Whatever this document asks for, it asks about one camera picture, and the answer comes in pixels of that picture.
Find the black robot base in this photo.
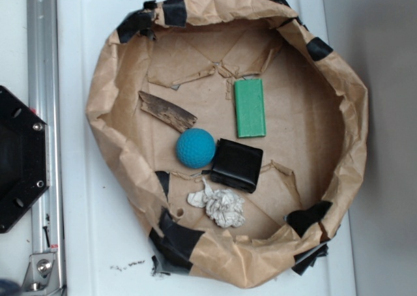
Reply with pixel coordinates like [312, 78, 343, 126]
[1, 86, 48, 233]

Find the blue dimpled ball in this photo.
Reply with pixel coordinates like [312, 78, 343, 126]
[176, 128, 216, 169]

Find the green rectangular block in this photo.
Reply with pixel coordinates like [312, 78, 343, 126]
[234, 79, 266, 138]

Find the black square block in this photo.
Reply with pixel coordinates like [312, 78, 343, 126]
[210, 138, 263, 194]

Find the aluminium rail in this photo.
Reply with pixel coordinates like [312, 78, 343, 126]
[22, 0, 67, 295]

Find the brown paper bag tray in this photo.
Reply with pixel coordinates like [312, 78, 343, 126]
[86, 0, 368, 288]

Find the crumpled white paper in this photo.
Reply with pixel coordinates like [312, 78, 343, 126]
[187, 178, 246, 228]

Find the dark brown wood chip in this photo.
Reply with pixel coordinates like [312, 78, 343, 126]
[138, 91, 197, 133]

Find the white plastic tray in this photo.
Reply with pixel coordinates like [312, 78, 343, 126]
[57, 0, 356, 295]

